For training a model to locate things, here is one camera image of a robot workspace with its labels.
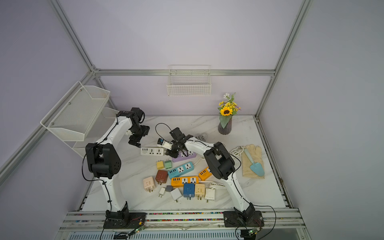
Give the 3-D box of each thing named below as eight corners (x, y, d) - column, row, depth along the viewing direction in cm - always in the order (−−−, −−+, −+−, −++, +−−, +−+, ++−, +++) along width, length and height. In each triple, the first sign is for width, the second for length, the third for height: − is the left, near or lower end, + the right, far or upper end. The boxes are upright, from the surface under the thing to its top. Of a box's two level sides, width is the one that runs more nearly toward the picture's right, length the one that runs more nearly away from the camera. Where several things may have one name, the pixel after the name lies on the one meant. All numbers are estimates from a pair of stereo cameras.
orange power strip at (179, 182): (171, 188, 85) (171, 186, 83) (171, 179, 88) (171, 177, 86) (199, 185, 86) (199, 184, 84) (198, 177, 89) (198, 175, 87)
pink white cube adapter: (146, 193, 82) (144, 191, 79) (144, 181, 87) (142, 178, 84) (156, 189, 84) (154, 187, 81) (153, 178, 88) (152, 175, 85)
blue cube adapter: (183, 199, 80) (182, 197, 77) (184, 185, 85) (183, 183, 82) (194, 199, 80) (194, 197, 77) (194, 185, 85) (194, 183, 82)
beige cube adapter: (195, 199, 80) (195, 197, 77) (195, 186, 85) (195, 183, 82) (205, 199, 80) (205, 197, 77) (204, 186, 85) (205, 183, 82)
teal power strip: (169, 180, 88) (169, 178, 86) (167, 173, 91) (166, 171, 89) (195, 168, 93) (195, 167, 91) (192, 162, 96) (192, 160, 94)
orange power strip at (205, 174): (202, 182, 87) (203, 181, 86) (197, 175, 90) (197, 173, 88) (213, 175, 90) (213, 173, 88) (207, 168, 93) (208, 166, 91)
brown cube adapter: (155, 184, 86) (154, 182, 83) (158, 172, 91) (156, 169, 88) (166, 184, 86) (165, 182, 83) (168, 172, 91) (167, 169, 88)
